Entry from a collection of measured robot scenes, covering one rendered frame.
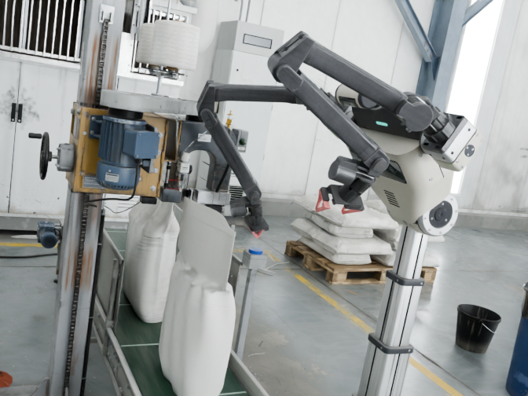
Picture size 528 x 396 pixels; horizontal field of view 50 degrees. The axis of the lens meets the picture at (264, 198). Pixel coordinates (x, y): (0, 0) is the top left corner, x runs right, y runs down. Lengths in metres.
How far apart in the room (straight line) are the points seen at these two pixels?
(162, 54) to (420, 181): 0.96
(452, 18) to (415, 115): 6.39
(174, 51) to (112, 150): 0.40
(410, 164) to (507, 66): 7.50
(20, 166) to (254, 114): 2.49
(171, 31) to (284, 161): 5.16
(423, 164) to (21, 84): 3.66
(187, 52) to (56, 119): 2.98
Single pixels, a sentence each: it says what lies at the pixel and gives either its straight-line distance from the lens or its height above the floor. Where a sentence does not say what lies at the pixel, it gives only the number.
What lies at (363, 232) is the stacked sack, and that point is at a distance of 5.04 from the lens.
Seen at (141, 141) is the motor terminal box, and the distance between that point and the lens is 1.94.
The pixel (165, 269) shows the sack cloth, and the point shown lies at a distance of 2.68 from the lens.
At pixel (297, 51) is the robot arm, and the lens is 1.40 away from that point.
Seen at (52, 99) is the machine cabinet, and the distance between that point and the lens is 4.89.
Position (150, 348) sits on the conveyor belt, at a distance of 2.49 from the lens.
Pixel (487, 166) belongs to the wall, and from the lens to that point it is 9.25.
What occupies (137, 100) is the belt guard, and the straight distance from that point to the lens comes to 1.97.
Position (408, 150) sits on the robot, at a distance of 1.75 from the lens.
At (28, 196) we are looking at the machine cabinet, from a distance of 5.00.
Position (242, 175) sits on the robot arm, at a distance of 2.14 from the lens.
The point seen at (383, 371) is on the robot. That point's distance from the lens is 2.15.
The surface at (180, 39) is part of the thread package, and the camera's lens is 2.02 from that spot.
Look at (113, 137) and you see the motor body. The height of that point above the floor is 1.27.
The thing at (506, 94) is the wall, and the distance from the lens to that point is 9.26.
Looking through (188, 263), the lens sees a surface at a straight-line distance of 2.05.
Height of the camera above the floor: 1.50
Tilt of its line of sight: 11 degrees down
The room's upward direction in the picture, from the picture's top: 10 degrees clockwise
